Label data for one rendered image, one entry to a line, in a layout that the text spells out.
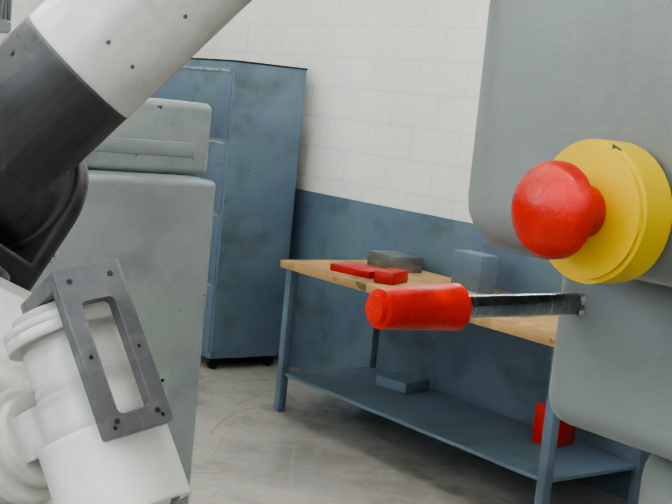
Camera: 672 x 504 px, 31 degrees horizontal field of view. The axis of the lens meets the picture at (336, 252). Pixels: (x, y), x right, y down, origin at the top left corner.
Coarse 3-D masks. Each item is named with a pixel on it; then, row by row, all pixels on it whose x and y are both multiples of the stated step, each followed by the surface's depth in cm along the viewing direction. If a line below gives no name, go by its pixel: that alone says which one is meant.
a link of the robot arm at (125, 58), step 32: (64, 0) 77; (96, 0) 76; (128, 0) 76; (160, 0) 76; (192, 0) 77; (224, 0) 78; (64, 32) 76; (96, 32) 76; (128, 32) 76; (160, 32) 77; (192, 32) 78; (96, 64) 76; (128, 64) 77; (160, 64) 78; (128, 96) 78
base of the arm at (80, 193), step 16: (80, 176) 82; (80, 192) 82; (64, 208) 81; (80, 208) 82; (48, 224) 81; (64, 224) 81; (32, 240) 81; (48, 240) 81; (0, 256) 78; (16, 256) 79; (32, 256) 81; (48, 256) 81; (16, 272) 80; (32, 272) 81
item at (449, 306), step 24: (384, 288) 58; (408, 288) 59; (432, 288) 59; (456, 288) 60; (384, 312) 57; (408, 312) 58; (432, 312) 59; (456, 312) 60; (480, 312) 61; (504, 312) 62; (528, 312) 63; (552, 312) 65; (576, 312) 66
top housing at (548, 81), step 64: (512, 0) 57; (576, 0) 54; (640, 0) 51; (512, 64) 57; (576, 64) 54; (640, 64) 51; (512, 128) 57; (576, 128) 54; (640, 128) 51; (512, 192) 57
